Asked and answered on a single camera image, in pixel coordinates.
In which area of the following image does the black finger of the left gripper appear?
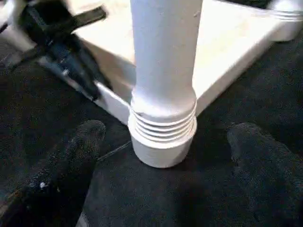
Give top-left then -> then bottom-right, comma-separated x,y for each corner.
50,39 -> 99,103
70,35 -> 112,91

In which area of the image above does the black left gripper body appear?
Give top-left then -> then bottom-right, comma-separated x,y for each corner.
22,0 -> 77,48

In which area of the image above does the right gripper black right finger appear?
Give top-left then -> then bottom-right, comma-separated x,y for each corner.
226,122 -> 303,227

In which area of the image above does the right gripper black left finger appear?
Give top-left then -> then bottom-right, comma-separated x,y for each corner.
0,120 -> 107,227

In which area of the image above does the white plastic table top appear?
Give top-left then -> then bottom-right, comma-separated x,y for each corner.
35,0 -> 303,169

